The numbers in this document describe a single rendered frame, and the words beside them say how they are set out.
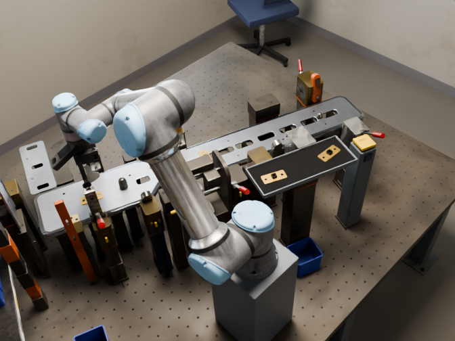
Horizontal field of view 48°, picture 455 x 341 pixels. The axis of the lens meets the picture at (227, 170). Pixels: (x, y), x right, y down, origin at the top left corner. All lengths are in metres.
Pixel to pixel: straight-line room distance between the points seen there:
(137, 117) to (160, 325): 0.97
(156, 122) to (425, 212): 1.44
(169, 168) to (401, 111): 2.84
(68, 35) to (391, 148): 2.26
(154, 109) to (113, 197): 0.78
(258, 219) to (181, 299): 0.70
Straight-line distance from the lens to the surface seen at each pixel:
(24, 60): 3.61
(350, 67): 4.26
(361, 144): 1.88
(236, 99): 2.76
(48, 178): 2.10
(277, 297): 1.68
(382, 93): 4.05
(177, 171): 1.26
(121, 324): 1.99
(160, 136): 1.22
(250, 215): 1.41
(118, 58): 4.01
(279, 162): 1.78
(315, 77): 2.26
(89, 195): 1.70
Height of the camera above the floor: 2.44
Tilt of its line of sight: 47 degrees down
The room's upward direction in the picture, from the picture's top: 3 degrees counter-clockwise
